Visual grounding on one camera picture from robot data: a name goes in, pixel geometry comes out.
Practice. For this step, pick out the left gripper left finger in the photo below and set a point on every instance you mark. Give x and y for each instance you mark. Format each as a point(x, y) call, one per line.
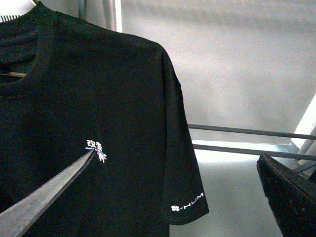
point(16, 220)

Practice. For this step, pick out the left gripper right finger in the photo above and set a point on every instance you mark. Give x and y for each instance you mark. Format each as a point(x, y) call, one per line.
point(291, 197)

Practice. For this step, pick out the black printed t-shirt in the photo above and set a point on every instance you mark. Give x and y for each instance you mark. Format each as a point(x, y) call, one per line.
point(84, 90)

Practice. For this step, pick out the metallic clothes hanger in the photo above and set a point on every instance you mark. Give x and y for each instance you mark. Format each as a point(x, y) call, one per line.
point(12, 7)

